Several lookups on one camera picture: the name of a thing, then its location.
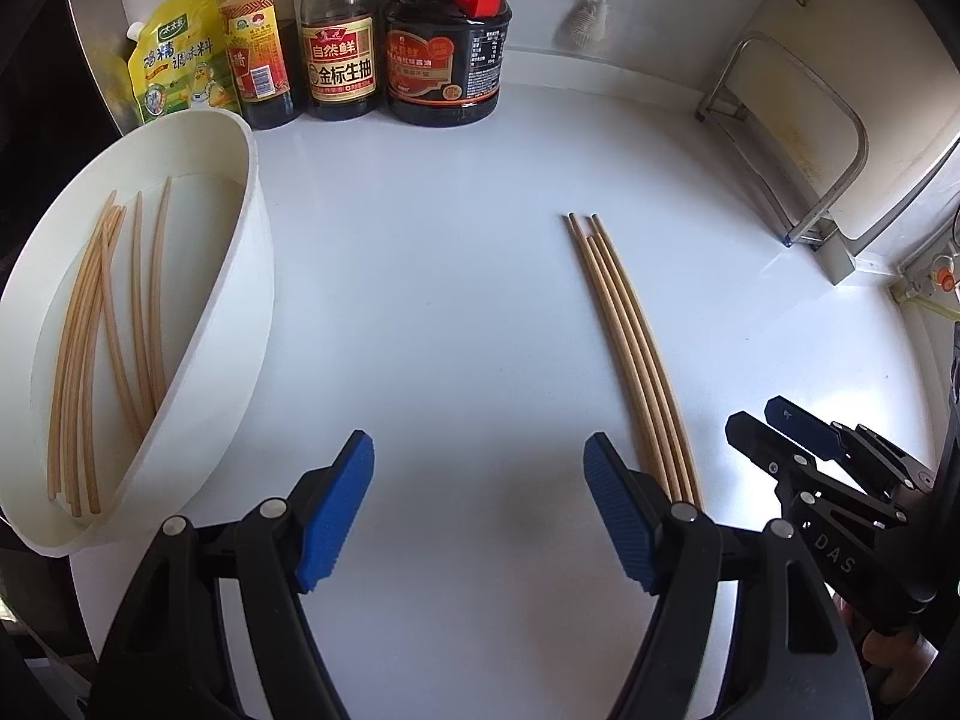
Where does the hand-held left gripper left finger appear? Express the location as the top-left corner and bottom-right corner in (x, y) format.
(90, 429), (376, 720)

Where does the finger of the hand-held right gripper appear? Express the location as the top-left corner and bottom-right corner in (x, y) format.
(724, 410), (827, 515)
(763, 394), (940, 500)

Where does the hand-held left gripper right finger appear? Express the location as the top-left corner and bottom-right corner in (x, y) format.
(583, 431), (875, 720)

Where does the light wooden chopstick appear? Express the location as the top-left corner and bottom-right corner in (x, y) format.
(590, 213), (704, 505)
(565, 211), (665, 485)
(585, 235), (687, 502)

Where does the white plastic container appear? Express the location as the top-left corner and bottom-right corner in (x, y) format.
(0, 109), (275, 558)

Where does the pile of wooden chopsticks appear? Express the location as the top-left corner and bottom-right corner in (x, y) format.
(46, 178), (174, 519)

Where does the person's right hand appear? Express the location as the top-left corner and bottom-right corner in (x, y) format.
(859, 626), (935, 695)

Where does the glass soy sauce bottle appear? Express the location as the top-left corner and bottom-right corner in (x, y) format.
(299, 0), (380, 122)

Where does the vinegar bottle with tan label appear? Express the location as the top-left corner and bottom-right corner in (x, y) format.
(216, 0), (309, 131)

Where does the dark sauce jug red cap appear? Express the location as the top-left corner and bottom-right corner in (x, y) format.
(383, 0), (513, 128)

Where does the yellow green seasoning pouch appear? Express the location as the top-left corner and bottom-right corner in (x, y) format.
(124, 0), (242, 129)

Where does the wall valve with orange knob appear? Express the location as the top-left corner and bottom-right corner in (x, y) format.
(891, 247), (960, 317)

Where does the metal wire rack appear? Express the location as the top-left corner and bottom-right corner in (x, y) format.
(695, 31), (870, 287)

